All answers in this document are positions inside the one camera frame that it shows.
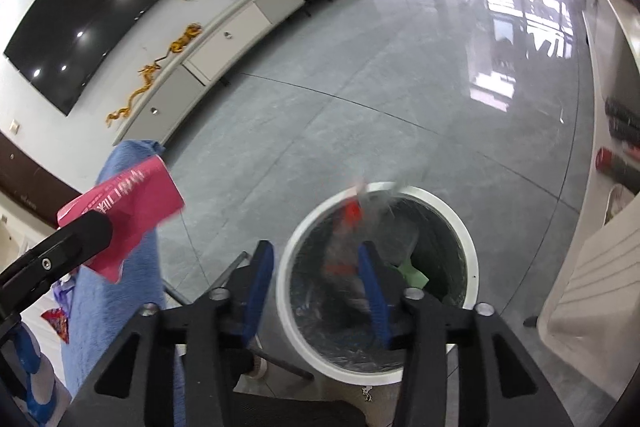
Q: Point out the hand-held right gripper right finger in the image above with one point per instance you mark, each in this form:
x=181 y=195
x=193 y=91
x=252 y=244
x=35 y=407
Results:
x=375 y=302

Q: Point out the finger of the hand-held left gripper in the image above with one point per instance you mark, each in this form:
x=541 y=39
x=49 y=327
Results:
x=60 y=252

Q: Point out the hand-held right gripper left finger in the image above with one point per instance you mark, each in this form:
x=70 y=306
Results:
x=260 y=287

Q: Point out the purple wrapper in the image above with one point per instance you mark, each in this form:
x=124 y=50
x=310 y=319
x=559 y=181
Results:
x=65 y=294

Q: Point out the green paper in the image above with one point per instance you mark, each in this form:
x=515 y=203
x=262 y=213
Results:
x=412 y=277

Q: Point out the white round bin black liner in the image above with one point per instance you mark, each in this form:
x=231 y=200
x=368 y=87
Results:
x=300 y=332

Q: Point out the red snack packet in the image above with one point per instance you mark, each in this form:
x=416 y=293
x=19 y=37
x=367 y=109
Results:
x=57 y=322

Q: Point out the pink packet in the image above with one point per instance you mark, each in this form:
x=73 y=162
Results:
x=135 y=207

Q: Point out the blue fluffy blanket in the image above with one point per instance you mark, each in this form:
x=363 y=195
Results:
x=135 y=277

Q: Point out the dark brown wooden door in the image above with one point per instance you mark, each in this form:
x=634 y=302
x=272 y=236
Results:
x=30 y=177

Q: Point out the blue and white bag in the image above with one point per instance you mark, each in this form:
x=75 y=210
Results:
x=40 y=372

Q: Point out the long golden dragon figurine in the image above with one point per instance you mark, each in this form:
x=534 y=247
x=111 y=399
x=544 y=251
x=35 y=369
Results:
x=145 y=74

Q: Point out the white grey television cabinet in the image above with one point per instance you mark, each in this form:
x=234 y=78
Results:
x=235 y=32

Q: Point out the white curved object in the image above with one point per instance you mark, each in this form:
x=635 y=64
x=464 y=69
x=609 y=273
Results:
x=617 y=202

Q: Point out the red and black object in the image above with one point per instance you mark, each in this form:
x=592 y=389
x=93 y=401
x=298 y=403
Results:
x=617 y=167

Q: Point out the dark ribbed object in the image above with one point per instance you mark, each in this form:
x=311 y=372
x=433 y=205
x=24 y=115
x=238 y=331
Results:
x=622 y=117

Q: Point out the white wall light switch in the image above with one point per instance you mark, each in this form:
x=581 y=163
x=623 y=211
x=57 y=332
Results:
x=15 y=126

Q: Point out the large black wall television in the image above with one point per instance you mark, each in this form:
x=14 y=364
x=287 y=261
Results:
x=100 y=7

